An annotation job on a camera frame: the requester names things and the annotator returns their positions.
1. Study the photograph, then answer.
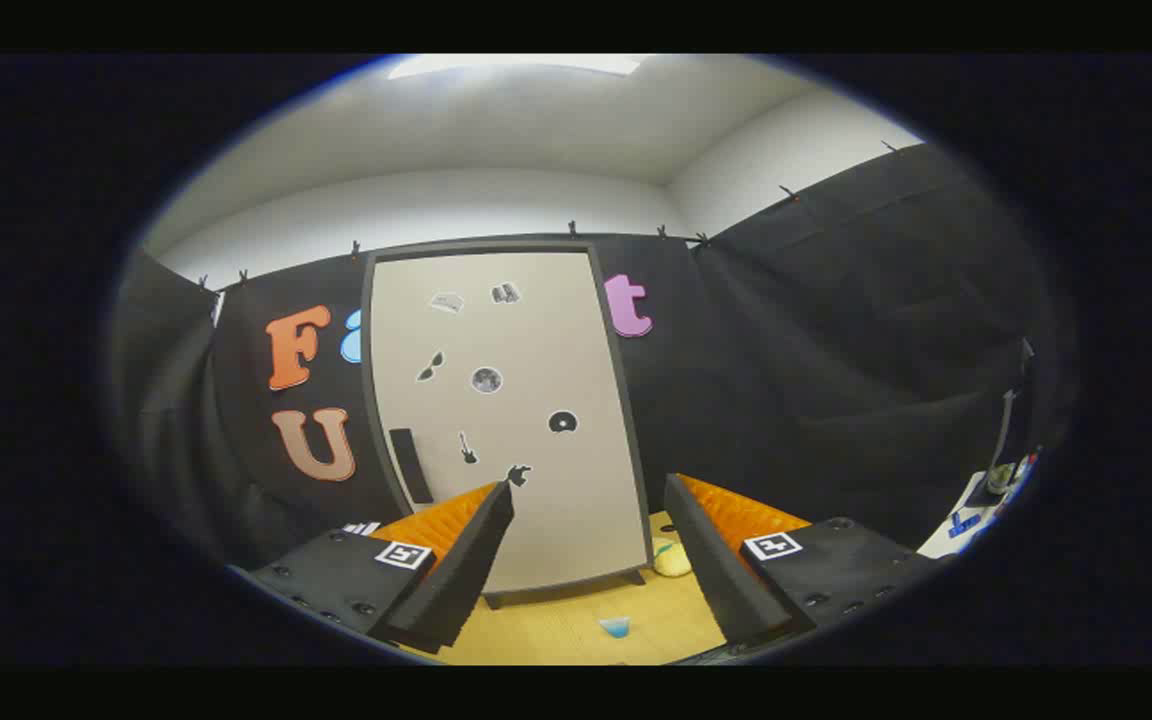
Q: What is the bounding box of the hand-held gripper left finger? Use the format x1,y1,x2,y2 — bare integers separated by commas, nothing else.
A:
248,480,517,656

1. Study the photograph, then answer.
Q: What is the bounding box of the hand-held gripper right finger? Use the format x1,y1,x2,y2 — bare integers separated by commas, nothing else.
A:
663,473,942,649

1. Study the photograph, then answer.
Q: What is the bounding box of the pale yellow plush toy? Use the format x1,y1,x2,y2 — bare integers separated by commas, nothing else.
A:
651,538,693,578

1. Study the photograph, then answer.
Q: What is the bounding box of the white side table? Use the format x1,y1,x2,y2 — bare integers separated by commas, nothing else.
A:
916,468,1037,559

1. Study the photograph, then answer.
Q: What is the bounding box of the black backdrop cloth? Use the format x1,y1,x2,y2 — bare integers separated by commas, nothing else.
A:
108,140,1077,571

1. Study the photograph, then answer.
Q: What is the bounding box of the grey cabinet body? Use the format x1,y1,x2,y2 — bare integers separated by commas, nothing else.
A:
361,238,655,611

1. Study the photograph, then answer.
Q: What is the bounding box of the row of black cloth clips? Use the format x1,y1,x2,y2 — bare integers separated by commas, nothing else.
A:
196,140,902,291

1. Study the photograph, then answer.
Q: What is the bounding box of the ceiling light panel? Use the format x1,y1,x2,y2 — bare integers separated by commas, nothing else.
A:
386,55,647,80

